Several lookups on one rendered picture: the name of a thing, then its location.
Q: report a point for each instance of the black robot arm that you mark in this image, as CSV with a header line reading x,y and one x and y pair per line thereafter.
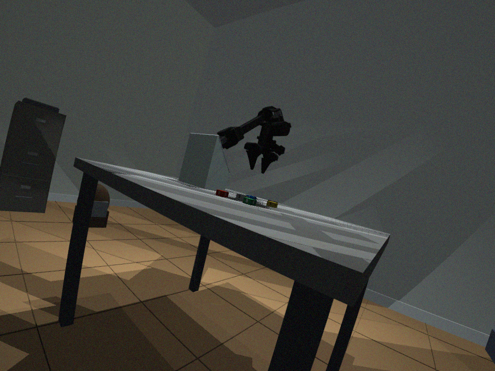
x,y
273,125

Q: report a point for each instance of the red block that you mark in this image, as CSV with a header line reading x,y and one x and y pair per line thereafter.
x,y
222,193

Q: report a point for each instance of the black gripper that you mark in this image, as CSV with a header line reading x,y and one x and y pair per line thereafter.
x,y
255,149

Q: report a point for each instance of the green block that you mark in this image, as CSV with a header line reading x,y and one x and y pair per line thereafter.
x,y
249,201

